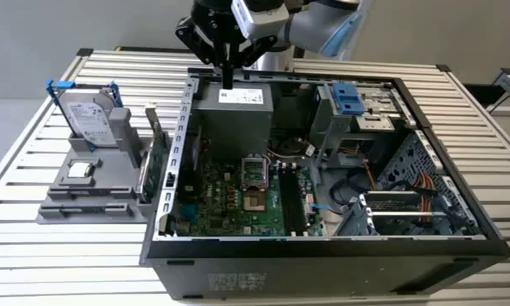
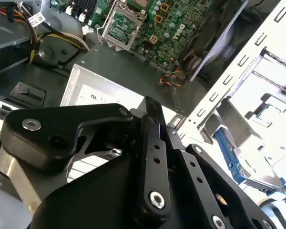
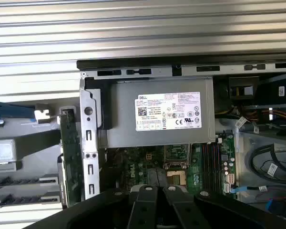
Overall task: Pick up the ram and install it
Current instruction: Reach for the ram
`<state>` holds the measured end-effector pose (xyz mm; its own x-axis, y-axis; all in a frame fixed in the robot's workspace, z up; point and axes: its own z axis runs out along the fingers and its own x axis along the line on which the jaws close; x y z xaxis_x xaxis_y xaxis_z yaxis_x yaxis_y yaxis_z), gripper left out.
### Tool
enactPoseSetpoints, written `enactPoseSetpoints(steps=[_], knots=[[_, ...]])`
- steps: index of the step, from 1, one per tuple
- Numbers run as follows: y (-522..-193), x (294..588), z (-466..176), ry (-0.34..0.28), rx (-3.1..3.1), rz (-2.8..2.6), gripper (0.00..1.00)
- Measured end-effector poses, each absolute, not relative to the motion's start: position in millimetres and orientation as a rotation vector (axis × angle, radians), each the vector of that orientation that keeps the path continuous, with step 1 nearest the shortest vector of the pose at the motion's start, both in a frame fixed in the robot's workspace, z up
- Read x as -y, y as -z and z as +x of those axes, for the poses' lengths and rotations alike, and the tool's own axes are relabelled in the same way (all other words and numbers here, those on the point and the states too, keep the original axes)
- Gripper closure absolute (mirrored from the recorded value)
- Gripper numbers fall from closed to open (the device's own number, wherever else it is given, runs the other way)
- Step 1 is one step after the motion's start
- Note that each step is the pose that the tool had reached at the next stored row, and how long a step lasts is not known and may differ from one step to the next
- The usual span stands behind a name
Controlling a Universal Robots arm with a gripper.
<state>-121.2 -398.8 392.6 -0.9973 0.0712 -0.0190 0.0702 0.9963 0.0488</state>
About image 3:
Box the grey power supply unit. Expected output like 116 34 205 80
106 78 216 148

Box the dark RAM stick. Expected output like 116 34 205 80
0 177 42 186
0 194 43 204

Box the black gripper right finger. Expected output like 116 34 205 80
158 168 286 229

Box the grey parts rack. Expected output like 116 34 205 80
0 100 85 212

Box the silver CPU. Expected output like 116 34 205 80
0 140 17 165

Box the blue SATA cable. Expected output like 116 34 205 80
231 187 262 193

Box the orange power wire bundle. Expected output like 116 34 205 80
261 107 286 123

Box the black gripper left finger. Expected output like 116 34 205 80
26 168 159 229

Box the green motherboard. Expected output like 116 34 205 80
102 133 236 198

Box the pale yellow wire bundle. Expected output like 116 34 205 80
214 104 241 120

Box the hard disk in blue carrier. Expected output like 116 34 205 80
0 101 36 126

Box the green graphics card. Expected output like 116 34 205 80
59 106 84 208

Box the CPU socket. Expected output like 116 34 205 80
165 169 188 187

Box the black open PC case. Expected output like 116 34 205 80
76 59 286 222

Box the metal socket cover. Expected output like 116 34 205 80
163 144 192 170

